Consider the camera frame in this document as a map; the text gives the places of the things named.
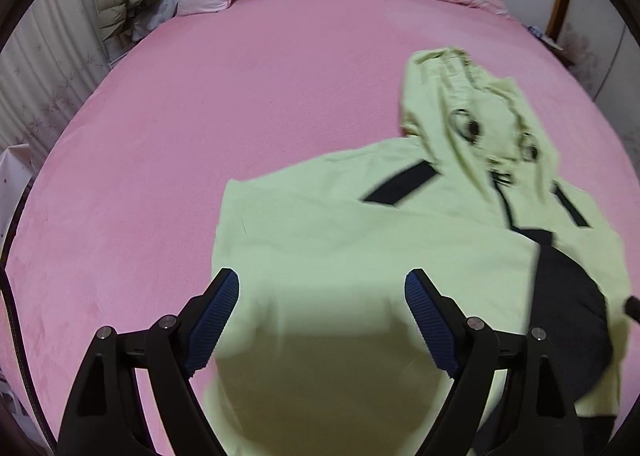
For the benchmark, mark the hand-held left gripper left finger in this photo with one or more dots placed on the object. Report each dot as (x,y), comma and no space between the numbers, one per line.
(212,323)

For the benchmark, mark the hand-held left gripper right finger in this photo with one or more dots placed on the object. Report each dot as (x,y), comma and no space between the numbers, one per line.
(430,323)

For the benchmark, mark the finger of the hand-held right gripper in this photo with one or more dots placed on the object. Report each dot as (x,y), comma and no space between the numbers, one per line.
(633,308)

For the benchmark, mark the green and black hooded jacket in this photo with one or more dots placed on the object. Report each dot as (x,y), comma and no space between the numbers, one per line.
(325,236)

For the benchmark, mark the pink bed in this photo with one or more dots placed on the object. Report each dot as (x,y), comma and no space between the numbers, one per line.
(200,101)

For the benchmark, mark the white paper bag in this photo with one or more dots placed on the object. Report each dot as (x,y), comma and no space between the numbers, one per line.
(15,186)

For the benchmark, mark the dark wooden nightstand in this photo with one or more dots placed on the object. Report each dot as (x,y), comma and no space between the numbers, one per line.
(555,48)

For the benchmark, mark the floral wardrobe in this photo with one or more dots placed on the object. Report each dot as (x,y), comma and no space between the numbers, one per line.
(605,36)

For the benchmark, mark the papers on nightstand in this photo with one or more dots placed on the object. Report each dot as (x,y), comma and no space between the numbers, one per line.
(542,36)

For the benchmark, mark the white curtain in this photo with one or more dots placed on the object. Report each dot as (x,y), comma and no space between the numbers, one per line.
(45,61)

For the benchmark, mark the white cloth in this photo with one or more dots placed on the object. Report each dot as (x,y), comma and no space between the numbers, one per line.
(157,16)

